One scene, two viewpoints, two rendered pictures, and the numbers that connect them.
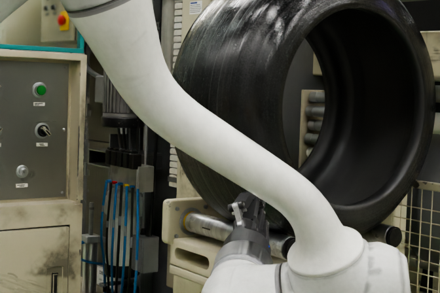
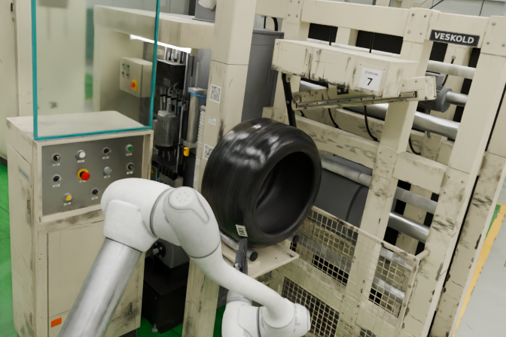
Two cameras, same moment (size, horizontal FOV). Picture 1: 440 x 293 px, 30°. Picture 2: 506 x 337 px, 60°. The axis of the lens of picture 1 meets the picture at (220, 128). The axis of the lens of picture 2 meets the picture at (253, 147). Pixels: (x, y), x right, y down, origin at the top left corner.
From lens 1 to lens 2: 73 cm
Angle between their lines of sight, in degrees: 18
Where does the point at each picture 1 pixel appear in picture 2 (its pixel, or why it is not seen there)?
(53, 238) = not seen: hidden behind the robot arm
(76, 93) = (147, 148)
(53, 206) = not seen: hidden behind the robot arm
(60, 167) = not seen: hidden behind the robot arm
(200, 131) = (235, 284)
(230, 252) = (235, 296)
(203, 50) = (220, 169)
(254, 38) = (246, 174)
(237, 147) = (249, 288)
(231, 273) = (237, 312)
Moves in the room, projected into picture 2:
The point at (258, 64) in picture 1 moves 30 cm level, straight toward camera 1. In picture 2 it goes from (248, 186) to (256, 224)
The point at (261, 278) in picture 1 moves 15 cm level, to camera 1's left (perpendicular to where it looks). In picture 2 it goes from (251, 319) to (204, 318)
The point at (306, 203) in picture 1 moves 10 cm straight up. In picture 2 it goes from (274, 305) to (279, 276)
